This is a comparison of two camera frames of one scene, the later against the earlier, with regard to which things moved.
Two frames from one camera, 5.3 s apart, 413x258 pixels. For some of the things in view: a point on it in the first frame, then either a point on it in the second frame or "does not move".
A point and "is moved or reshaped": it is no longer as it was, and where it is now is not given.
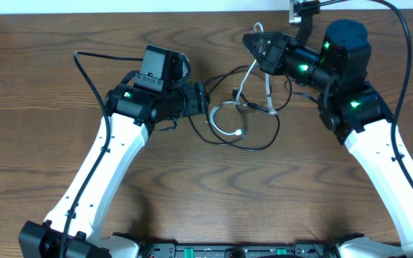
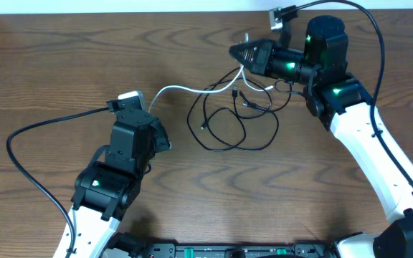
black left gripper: x=196 y=94 to x=159 y=130
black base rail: x=238 y=250 does not move
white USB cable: x=238 y=100 is moved or reshaped
